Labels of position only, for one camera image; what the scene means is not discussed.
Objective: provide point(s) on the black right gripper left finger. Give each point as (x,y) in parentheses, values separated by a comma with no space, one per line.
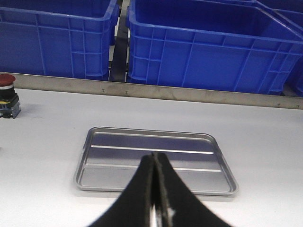
(132,208)

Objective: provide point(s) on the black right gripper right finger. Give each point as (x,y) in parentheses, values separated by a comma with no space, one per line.
(174,204)

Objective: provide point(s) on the silver metal tray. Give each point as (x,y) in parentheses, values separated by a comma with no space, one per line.
(111,156)

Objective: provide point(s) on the red emergency stop button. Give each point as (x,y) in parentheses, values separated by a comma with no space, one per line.
(9,100)

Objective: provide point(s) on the blue plastic crate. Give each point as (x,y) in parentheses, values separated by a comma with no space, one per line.
(290,12)
(210,45)
(62,38)

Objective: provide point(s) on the blue plastic crate centre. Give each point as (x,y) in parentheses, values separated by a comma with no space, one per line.
(62,38)

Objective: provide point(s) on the blue plastic crate far right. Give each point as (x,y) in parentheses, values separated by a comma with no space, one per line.
(290,12)

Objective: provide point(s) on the metal table edge rail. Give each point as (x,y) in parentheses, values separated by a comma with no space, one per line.
(107,88)

